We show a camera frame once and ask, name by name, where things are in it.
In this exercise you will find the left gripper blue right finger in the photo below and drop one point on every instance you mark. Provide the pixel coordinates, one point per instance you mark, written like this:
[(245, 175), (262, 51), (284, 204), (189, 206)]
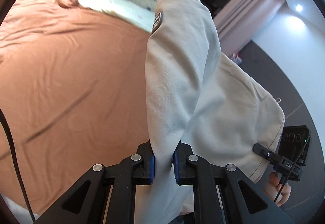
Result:
[(182, 170)]

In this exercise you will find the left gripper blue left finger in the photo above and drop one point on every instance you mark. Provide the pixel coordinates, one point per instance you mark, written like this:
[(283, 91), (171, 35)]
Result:
[(148, 167)]

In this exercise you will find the cream white jacket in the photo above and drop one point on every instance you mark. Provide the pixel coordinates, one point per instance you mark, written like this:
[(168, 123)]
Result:
[(195, 94)]

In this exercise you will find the person's right hand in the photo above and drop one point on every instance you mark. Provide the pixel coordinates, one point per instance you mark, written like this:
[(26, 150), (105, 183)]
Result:
[(272, 188)]

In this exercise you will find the brown orange bed cover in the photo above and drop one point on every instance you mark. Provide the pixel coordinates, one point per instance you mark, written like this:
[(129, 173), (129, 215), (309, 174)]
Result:
[(72, 91)]

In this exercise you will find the light green blanket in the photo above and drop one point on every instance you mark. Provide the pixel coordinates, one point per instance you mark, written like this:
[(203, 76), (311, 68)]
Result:
[(123, 9)]

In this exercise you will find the pink right curtain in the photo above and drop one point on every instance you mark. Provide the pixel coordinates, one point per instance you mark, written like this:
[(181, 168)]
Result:
[(240, 20)]

